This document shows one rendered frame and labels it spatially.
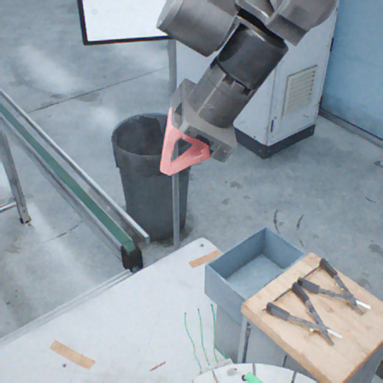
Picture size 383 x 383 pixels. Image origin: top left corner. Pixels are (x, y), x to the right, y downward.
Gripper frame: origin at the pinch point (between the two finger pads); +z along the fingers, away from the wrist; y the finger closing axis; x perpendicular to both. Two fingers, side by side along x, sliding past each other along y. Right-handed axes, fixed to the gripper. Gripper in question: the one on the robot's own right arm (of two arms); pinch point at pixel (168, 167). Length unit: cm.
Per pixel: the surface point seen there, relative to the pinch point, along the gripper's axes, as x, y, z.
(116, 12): -9, -78, 14
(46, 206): 10, -153, 157
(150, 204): 48, -122, 103
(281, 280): 33.4, -8.7, 17.3
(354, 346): 41.3, 5.0, 12.4
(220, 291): 26.0, -9.5, 26.1
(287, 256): 38.3, -18.0, 18.9
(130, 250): 22, -47, 61
